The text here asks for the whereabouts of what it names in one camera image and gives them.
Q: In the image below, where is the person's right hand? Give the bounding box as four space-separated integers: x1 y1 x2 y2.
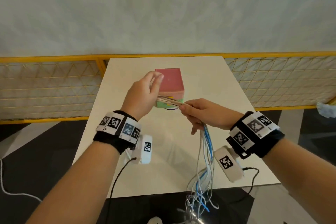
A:
178 98 245 135

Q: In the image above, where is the person's left hand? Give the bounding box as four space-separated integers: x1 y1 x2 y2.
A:
120 71 165 122

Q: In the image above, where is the blue cable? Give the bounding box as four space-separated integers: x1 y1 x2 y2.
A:
157 95 220 214

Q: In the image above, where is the pink and green drawer box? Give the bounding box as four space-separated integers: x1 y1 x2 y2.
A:
154 68 186 110

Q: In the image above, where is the grey cable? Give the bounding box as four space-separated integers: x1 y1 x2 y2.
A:
157 95 220 214

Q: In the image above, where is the thin white cable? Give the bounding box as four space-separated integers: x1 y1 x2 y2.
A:
157 95 220 214

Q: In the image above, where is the person's left forearm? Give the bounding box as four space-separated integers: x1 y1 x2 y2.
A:
26 141 120 224

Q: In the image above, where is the person's right forearm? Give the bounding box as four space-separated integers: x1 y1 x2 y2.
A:
262 138 336 224

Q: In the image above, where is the yellow mesh fence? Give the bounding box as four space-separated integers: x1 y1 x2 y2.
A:
0 51 336 125

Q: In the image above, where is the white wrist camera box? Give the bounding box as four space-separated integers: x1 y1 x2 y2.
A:
214 145 245 183
131 134 153 165

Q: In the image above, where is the black camera cable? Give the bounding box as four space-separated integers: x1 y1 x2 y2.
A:
105 157 138 224
241 167 260 195

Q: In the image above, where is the white floor cord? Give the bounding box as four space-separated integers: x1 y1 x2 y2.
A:
0 158 42 203

